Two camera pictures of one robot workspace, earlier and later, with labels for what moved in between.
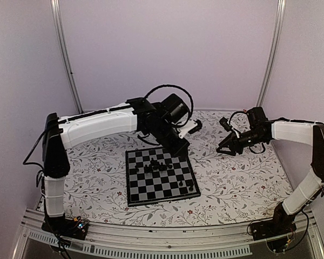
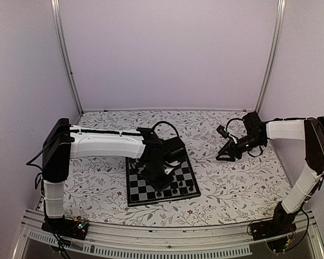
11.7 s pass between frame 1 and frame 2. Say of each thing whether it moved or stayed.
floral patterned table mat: stayed
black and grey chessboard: stayed
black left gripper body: moved
